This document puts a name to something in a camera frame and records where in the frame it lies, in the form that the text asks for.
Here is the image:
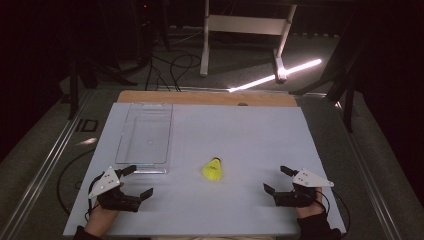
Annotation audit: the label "person's left hand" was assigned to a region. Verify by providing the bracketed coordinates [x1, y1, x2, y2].
[84, 201, 121, 237]

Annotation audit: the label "black floor cables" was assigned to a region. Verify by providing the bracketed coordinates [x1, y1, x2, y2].
[145, 49, 202, 93]

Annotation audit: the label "wooden table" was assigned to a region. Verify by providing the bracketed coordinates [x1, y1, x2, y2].
[117, 90, 298, 108]

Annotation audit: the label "black tripod stand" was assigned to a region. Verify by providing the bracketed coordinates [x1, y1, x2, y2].
[67, 46, 138, 121]
[293, 29, 369, 134]

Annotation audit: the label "white board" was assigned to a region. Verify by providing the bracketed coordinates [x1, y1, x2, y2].
[63, 102, 346, 238]

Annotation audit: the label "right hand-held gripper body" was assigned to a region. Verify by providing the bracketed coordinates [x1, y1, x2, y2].
[273, 168, 335, 208]

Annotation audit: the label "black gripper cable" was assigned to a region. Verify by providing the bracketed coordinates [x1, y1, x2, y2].
[56, 148, 98, 222]
[320, 189, 352, 235]

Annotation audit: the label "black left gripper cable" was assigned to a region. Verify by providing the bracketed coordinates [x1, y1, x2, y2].
[56, 148, 98, 222]

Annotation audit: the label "white metal stand frame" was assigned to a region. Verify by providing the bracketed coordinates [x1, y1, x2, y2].
[199, 0, 298, 84]

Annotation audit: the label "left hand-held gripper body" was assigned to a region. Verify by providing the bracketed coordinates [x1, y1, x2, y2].
[88, 166, 141, 213]

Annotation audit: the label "yellow shuttlecock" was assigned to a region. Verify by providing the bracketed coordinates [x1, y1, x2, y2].
[201, 157, 224, 182]

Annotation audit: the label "metal floor rail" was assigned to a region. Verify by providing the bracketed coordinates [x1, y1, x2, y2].
[333, 99, 403, 240]
[0, 89, 95, 240]

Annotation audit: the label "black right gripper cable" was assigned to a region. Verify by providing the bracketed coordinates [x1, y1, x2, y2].
[320, 189, 352, 235]

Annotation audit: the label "person's right hand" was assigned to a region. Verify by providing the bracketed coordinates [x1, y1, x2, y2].
[295, 188, 325, 220]

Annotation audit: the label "clear plastic tray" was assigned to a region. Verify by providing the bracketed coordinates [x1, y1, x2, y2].
[114, 102, 174, 175]

